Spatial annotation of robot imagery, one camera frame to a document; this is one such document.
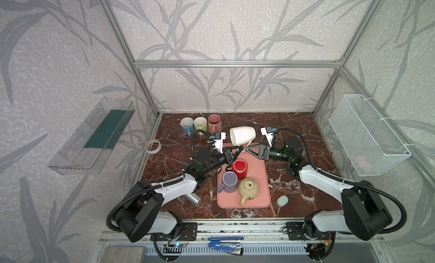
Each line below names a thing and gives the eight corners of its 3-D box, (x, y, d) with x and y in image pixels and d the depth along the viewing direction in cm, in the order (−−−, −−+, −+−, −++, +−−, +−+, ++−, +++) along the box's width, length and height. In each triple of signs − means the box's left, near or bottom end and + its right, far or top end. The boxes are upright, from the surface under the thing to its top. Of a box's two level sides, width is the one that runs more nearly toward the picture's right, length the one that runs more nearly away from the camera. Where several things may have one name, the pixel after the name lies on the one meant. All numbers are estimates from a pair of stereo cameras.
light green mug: (195, 136, 110) (193, 126, 102) (197, 126, 115) (194, 117, 108) (207, 136, 110) (205, 126, 102) (208, 126, 115) (206, 117, 108)
